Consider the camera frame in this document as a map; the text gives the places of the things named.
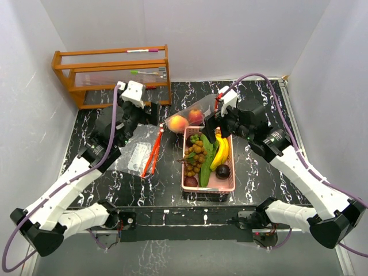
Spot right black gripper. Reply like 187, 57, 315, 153
201, 102, 253, 144

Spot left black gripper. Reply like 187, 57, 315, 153
117, 90, 160, 147

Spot red apple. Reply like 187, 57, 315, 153
188, 109, 204, 126

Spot clear zip bag orange zipper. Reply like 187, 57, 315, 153
164, 94, 217, 133

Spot orange peach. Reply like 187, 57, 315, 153
168, 115, 189, 133

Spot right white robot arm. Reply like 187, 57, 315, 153
202, 103, 367, 249

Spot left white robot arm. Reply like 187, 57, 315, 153
10, 100, 160, 256

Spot spare clear zip bags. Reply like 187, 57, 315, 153
109, 124, 160, 177

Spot mangosteen with green cap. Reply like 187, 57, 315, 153
186, 134, 201, 147

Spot green cucumber leaf vegetable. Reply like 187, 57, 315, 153
199, 134, 219, 187

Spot yellow bananas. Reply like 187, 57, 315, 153
210, 134, 229, 171

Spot longan bunch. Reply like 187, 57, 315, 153
178, 140, 207, 177

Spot green marker pen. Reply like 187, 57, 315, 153
130, 70, 159, 75

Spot dark mangosteen right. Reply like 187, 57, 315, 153
216, 164, 231, 179

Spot pink plastic basket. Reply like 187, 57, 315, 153
179, 126, 235, 194

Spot purple passion fruit front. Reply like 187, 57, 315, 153
183, 177, 198, 187

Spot pink white marker pen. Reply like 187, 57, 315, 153
126, 48, 159, 53

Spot wooden shelf rack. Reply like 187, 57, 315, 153
51, 44, 173, 110

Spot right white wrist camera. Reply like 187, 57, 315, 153
216, 86, 238, 117

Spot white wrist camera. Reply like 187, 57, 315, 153
117, 80, 146, 109
216, 86, 238, 117

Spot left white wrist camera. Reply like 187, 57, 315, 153
117, 80, 146, 109

